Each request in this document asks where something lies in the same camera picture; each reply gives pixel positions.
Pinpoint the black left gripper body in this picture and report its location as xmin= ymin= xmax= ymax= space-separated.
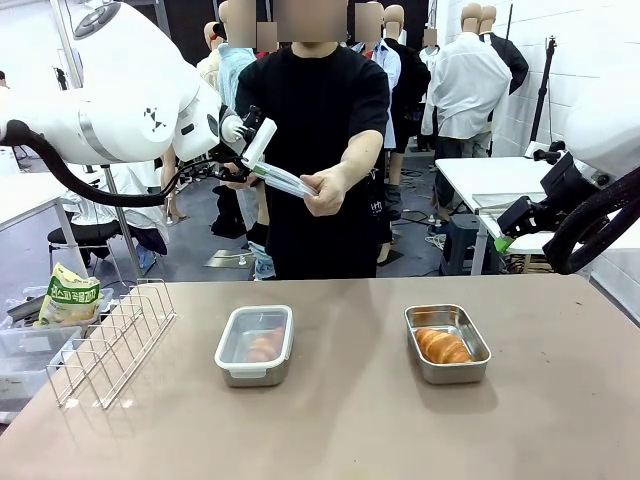
xmin=212 ymin=142 xmax=249 ymax=184

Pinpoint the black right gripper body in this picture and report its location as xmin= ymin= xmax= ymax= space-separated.
xmin=534 ymin=152 xmax=601 ymax=232

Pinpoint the clear plastic lid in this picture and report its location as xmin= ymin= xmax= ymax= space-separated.
xmin=252 ymin=162 xmax=321 ymax=197
xmin=213 ymin=304 xmax=294 ymax=379

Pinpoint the golden croissant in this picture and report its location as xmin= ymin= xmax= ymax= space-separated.
xmin=415 ymin=327 xmax=473 ymax=365
xmin=247 ymin=327 xmax=284 ymax=362

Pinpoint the rectangular steel container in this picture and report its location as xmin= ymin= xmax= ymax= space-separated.
xmin=214 ymin=304 xmax=294 ymax=389
xmin=403 ymin=303 xmax=492 ymax=385

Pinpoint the person's left forearm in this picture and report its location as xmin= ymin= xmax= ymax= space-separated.
xmin=339 ymin=129 xmax=385 ymax=174

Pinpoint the person's left hand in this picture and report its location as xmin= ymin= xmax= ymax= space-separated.
xmin=299 ymin=167 xmax=349 ymax=219

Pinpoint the white side table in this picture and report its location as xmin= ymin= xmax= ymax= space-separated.
xmin=434 ymin=156 xmax=640 ymax=254

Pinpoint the mannequin in dark red jacket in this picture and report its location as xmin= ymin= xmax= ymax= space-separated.
xmin=160 ymin=154 xmax=190 ymax=224

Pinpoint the grey plastic stool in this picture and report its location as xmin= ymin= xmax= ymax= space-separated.
xmin=439 ymin=213 xmax=489 ymax=276

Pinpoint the black tripod pole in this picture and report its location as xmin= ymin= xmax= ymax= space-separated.
xmin=526 ymin=35 xmax=559 ymax=159

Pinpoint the person's black t-shirt torso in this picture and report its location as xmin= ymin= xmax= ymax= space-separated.
xmin=234 ymin=42 xmax=394 ymax=280

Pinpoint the mannequin in beige shirt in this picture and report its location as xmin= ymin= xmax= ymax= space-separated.
xmin=197 ymin=22 xmax=226 ymax=91

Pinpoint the metal stand pole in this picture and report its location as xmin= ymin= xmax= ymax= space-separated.
xmin=102 ymin=162 xmax=144 ymax=279

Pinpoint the mannequin in black white jacket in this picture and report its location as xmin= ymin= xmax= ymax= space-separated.
xmin=479 ymin=5 xmax=530 ymax=96

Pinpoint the mannequin in white shirt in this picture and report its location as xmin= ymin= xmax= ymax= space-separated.
xmin=421 ymin=2 xmax=514 ymax=156

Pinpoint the black office chair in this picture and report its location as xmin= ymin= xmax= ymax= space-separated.
xmin=47 ymin=219 xmax=124 ymax=281

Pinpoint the mannequin in black coat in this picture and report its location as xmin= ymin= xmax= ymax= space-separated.
xmin=382 ymin=4 xmax=432 ymax=156

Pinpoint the white work table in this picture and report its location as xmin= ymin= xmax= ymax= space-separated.
xmin=0 ymin=169 xmax=96 ymax=266

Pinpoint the green snack bag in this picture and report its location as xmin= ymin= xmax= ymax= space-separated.
xmin=34 ymin=262 xmax=104 ymax=326

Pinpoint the clear plastic storage bin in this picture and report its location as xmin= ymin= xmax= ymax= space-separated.
xmin=0 ymin=324 xmax=84 ymax=401

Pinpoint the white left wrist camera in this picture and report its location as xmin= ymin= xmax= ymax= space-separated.
xmin=242 ymin=117 xmax=278 ymax=169

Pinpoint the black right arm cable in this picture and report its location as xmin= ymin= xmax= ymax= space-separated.
xmin=542 ymin=167 xmax=640 ymax=275

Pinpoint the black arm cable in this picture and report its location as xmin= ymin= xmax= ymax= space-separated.
xmin=542 ymin=167 xmax=640 ymax=275
xmin=0 ymin=119 xmax=211 ymax=209

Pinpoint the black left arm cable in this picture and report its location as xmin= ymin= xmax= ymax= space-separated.
xmin=0 ymin=119 xmax=211 ymax=209

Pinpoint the wire lid rack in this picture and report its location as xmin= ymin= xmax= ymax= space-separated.
xmin=45 ymin=278 xmax=176 ymax=410

